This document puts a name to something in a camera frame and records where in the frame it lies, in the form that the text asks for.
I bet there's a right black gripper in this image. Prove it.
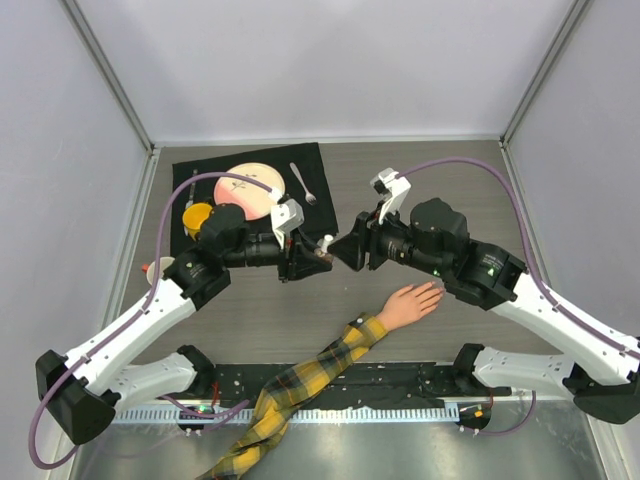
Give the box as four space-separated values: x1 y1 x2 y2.
328 199 449 279

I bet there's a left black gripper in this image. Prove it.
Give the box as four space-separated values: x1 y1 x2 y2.
223 227 332 283

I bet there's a glitter nail polish bottle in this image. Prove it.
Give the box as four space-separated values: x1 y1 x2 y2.
314 249 334 264

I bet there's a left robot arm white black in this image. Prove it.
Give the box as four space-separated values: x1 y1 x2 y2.
36 200 332 446

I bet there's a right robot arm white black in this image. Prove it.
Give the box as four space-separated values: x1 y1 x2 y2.
329 198 639 425

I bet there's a silver fork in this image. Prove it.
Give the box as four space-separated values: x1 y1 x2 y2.
289 162 317 206

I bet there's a pink ceramic plate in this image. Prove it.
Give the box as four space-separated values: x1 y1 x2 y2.
213 162 285 221

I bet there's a black cloth placemat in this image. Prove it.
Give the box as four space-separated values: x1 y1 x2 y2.
170 143 338 256

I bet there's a yellow cup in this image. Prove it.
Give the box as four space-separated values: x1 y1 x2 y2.
182 202 213 240

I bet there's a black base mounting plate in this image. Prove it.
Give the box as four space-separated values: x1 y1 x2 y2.
155 362 512 407

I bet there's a silver knife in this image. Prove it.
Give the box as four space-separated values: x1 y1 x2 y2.
185 169 199 211

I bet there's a yellow plaid sleeve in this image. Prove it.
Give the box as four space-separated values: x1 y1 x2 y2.
200 314 388 479

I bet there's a white cup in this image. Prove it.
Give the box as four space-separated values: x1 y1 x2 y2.
145 256 174 285

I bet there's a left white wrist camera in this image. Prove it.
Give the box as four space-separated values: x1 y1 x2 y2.
270 194 304 250

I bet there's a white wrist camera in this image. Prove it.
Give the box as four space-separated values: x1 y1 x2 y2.
370 168 411 225
270 194 304 250

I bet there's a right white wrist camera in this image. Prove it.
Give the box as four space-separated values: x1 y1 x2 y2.
370 168 411 225

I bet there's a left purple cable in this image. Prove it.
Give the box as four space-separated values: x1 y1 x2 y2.
27 173 281 470

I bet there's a purple cable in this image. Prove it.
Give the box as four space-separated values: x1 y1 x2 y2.
27 173 281 470
397 156 640 435

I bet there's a white slotted cable duct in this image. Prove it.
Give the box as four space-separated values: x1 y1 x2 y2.
85 405 460 426

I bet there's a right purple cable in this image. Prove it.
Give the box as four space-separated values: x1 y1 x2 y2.
397 156 640 435

